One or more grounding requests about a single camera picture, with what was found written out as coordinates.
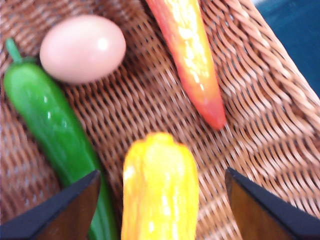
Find yellow orange toy corn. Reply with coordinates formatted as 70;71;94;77
120;132;200;240

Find brown wicker basket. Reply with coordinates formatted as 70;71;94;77
0;0;320;240

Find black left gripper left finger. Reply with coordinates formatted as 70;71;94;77
0;169;102;240

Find orange carrot with green leaves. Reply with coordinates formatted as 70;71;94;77
144;0;228;131

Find pale brown egg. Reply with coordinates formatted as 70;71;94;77
39;14;127;85

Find green chili pepper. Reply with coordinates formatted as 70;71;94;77
2;37;120;240

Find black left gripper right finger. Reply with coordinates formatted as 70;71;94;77
224;167;320;240

